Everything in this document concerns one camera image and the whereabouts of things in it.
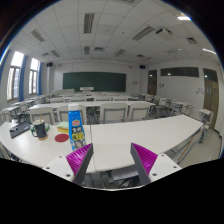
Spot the green chalkboard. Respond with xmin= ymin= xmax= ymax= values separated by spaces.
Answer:
xmin=63 ymin=72 xmax=126 ymax=92

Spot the white chair right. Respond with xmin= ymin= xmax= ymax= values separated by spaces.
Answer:
xmin=128 ymin=102 xmax=150 ymax=121

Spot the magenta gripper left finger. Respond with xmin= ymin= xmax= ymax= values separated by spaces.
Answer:
xmin=66 ymin=143 xmax=93 ymax=185

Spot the white chair behind bottle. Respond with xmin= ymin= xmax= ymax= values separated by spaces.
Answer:
xmin=57 ymin=105 xmax=87 ymax=125

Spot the yellow green sponge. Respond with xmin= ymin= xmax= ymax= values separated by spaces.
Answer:
xmin=57 ymin=122 xmax=69 ymax=133

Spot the ceiling projector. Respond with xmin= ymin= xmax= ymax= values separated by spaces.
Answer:
xmin=156 ymin=28 xmax=173 ymax=38

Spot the wooden broom stick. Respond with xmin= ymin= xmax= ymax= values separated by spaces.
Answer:
xmin=177 ymin=136 xmax=195 ymax=164

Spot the blue labelled plastic bottle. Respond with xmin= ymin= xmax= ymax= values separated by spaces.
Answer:
xmin=68 ymin=103 xmax=86 ymax=151

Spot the dark green mug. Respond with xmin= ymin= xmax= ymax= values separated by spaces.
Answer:
xmin=32 ymin=120 xmax=48 ymax=141

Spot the black flat device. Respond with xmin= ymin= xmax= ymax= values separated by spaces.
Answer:
xmin=9 ymin=122 xmax=30 ymax=138

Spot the white chair far left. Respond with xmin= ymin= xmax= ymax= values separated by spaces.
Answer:
xmin=30 ymin=107 xmax=55 ymax=125

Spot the red round coaster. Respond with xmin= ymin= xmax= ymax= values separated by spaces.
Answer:
xmin=55 ymin=134 xmax=69 ymax=142

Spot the white chair centre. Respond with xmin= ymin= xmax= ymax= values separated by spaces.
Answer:
xmin=99 ymin=102 xmax=128 ymax=124

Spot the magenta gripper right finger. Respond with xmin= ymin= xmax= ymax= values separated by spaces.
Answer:
xmin=130 ymin=143 xmax=158 ymax=185

